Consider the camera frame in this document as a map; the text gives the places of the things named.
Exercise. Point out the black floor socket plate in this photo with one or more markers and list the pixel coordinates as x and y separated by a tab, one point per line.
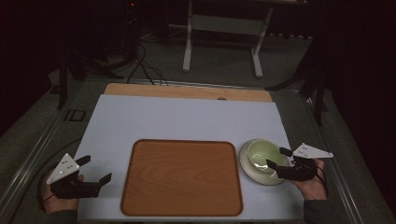
75	115

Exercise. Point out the black tripod stand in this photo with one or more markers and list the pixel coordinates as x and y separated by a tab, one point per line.
74	65
314	84

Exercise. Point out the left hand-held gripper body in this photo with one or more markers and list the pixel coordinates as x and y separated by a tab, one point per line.
67	183

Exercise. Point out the green bowl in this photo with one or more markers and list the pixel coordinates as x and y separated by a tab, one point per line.
264	154

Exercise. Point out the white metal stand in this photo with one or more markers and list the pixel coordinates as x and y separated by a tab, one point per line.
229	26

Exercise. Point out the grey saucer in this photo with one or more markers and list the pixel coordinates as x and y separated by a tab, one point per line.
249	169

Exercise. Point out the wooden tray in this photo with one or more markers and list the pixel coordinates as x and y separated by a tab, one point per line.
182	177

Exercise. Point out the person's left hand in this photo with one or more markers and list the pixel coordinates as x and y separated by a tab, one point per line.
59	199

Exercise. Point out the white table mat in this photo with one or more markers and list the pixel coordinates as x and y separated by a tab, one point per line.
186	118

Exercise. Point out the person's right hand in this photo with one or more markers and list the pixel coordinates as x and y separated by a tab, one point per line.
311	188

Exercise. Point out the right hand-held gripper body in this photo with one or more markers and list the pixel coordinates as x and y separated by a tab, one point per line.
303	165

